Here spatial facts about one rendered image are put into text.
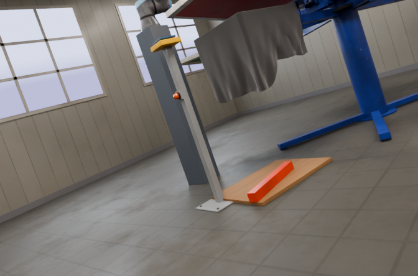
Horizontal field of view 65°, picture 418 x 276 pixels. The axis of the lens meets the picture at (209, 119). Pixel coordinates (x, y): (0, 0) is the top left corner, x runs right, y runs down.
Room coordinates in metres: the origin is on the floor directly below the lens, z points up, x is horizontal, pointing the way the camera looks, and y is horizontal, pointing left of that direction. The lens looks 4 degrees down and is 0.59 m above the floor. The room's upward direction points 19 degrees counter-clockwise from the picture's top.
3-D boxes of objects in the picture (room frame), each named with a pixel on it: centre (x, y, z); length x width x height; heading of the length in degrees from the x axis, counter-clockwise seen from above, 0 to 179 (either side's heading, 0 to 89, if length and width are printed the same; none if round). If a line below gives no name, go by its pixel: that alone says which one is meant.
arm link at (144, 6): (2.51, 0.18, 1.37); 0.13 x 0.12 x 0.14; 110
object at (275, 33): (1.88, -0.51, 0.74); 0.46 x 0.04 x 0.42; 125
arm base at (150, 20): (2.51, 0.19, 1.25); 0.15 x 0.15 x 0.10
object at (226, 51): (1.91, -0.20, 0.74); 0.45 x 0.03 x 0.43; 35
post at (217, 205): (1.85, 0.09, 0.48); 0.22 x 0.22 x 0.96; 35
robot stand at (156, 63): (2.51, 0.19, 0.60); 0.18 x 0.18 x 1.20; 45
